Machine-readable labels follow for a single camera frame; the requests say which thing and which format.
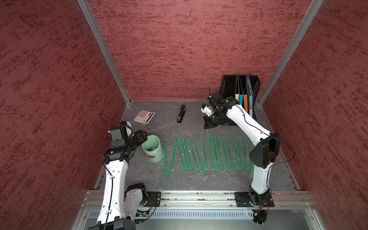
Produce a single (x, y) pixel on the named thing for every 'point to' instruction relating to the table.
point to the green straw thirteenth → (198, 156)
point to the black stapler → (182, 113)
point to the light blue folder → (249, 97)
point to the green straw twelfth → (184, 154)
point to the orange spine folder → (245, 103)
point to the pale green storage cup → (153, 147)
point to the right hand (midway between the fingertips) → (206, 129)
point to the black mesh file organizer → (242, 84)
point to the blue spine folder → (241, 99)
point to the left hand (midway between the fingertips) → (143, 138)
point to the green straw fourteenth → (196, 156)
